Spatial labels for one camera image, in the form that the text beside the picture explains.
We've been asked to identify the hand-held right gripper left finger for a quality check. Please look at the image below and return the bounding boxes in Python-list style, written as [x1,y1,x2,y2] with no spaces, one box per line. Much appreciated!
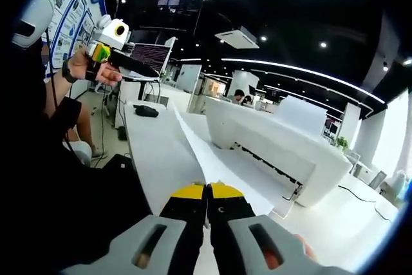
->
[61,183,207,275]

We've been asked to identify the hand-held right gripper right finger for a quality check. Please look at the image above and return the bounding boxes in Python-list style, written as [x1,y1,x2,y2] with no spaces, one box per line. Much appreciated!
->
[206,182,350,275]

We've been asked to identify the white paper sheet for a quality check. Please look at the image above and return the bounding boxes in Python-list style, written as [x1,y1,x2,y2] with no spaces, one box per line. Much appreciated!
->
[171,100,275,217]

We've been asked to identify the person's left hand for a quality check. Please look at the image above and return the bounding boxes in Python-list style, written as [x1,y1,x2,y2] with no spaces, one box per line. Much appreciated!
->
[68,48,124,88]

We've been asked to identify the person's right hand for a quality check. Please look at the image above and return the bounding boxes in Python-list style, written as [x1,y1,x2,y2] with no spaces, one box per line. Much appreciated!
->
[294,234,319,261]

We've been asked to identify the open laptop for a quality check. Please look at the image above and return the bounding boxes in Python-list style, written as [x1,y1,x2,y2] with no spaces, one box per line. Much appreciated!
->
[119,42,173,82]

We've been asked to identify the white standing laptop desk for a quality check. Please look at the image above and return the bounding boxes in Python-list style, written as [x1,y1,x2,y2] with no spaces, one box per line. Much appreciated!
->
[118,77,162,102]

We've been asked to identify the small black object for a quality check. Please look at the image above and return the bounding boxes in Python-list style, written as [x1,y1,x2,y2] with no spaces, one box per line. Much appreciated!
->
[133,104,160,119]

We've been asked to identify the black wristwatch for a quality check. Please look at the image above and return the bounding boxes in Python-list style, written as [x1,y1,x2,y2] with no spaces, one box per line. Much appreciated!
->
[61,58,79,84]

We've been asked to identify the person's leg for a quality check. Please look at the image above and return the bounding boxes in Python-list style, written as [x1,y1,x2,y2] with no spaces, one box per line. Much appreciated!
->
[68,103,109,160]

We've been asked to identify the person's dark clothing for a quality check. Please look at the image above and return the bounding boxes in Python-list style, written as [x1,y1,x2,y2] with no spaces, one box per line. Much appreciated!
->
[0,36,153,275]

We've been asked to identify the person's white shorts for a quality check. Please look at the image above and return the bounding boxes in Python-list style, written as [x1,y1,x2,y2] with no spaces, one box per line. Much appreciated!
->
[68,140,93,168]

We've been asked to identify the ceiling air conditioner unit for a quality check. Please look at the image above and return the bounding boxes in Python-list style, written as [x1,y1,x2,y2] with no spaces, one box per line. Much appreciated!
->
[214,26,260,50]

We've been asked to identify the green potted plant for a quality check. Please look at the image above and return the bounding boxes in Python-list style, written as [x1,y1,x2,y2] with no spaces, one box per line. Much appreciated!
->
[335,136,350,153]

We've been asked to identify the curved ceiling light strip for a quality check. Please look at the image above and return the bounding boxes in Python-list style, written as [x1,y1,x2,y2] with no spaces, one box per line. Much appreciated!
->
[221,57,386,104]

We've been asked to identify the blue white wall poster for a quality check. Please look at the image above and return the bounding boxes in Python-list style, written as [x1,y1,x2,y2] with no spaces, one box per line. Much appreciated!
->
[44,0,108,70]

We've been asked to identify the large dark wall screen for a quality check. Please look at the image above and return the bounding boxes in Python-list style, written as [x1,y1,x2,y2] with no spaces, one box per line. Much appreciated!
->
[130,0,206,36]

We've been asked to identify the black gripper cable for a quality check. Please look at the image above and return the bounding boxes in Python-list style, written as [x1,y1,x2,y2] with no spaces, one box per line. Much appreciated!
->
[44,28,74,149]

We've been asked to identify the black printer cable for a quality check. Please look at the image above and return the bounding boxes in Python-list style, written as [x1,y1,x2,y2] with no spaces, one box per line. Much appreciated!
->
[337,184,393,222]

